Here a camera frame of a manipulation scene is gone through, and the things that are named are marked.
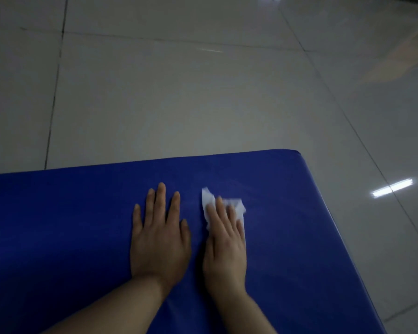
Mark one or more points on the person's right forearm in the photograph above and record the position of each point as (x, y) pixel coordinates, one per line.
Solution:
(245, 314)

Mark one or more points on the person's left middle finger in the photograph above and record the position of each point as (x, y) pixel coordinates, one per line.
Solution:
(160, 205)

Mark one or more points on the person's left forearm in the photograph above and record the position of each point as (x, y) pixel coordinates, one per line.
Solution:
(122, 306)

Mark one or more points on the person's left hand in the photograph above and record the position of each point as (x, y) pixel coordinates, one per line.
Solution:
(160, 248)

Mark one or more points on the person's right middle finger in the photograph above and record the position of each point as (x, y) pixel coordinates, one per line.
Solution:
(224, 213)

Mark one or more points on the blue padded mat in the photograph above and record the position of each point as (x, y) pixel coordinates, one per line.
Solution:
(73, 239)

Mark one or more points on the person's left little finger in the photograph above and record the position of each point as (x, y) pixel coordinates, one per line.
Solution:
(137, 219)

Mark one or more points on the white wet wipe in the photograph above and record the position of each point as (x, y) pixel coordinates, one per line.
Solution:
(206, 201)

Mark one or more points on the person's right hand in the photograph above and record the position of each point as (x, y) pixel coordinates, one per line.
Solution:
(227, 259)

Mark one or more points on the person's left thumb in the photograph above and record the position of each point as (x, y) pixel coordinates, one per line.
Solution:
(186, 233)

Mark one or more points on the person's right little finger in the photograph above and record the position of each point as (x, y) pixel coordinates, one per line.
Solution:
(241, 233)

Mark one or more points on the person's right thumb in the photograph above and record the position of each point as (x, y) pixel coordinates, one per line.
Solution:
(207, 252)

